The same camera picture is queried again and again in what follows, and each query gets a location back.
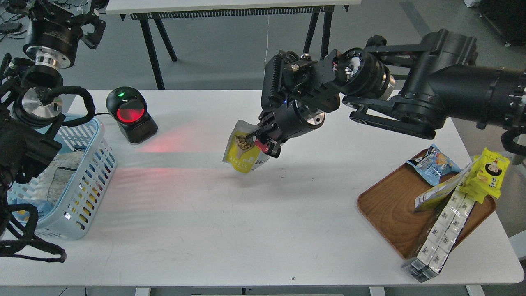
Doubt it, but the yellow white snack pouch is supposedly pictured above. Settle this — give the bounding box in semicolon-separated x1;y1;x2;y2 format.
222;120;270;173

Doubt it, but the blue snack bag in basket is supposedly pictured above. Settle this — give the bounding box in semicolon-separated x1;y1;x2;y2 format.
9;198;54;222

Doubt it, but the background table with black legs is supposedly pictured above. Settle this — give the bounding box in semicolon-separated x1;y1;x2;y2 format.
105;0;362;90

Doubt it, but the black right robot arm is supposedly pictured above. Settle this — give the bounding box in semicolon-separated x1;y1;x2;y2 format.
245;29;525;158

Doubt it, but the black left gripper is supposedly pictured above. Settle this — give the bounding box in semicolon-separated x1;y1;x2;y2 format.
23;0;106;69

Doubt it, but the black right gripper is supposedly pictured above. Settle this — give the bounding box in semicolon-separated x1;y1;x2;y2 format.
241;49;341;158

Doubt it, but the long white snack box pack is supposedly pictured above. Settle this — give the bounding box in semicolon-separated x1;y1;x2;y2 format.
402;191;475;283

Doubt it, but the yellow cartoon snack pack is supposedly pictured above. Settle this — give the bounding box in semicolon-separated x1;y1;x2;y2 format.
460;148;510;204

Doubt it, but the white snack bag in basket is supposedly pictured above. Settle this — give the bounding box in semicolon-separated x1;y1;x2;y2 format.
30;151;84;206

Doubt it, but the light blue plastic basket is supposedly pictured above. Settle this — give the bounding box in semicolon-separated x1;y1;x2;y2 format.
7;119;117;240

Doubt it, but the black barcode scanner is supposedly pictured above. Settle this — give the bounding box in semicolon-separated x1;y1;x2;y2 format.
106;86;158;144

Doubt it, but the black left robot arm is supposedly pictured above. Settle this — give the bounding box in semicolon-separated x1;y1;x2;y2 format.
0;0;106;263

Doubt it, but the floor cables and adapter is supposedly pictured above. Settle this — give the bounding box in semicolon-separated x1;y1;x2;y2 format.
0;4;29;42

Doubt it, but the white hanging cable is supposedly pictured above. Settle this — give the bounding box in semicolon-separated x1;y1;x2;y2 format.
263;15;270;66

